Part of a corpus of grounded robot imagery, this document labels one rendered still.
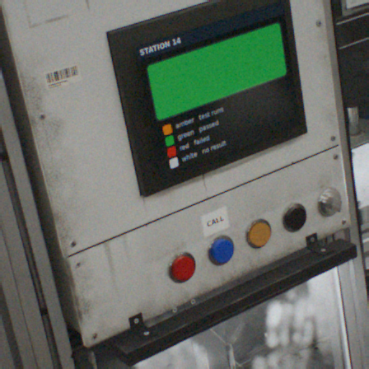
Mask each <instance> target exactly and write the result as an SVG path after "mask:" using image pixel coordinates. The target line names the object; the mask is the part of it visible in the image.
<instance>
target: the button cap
mask: <svg viewBox="0 0 369 369"><path fill-rule="evenodd" d="M233 250H234V249H233V245H232V243H231V242H230V241H228V240H219V241H218V242H217V243H216V244H215V245H214V247H213V258H214V260H216V261H217V262H218V263H226V262H228V261H229V260H230V259H231V257H232V255H233Z"/></svg>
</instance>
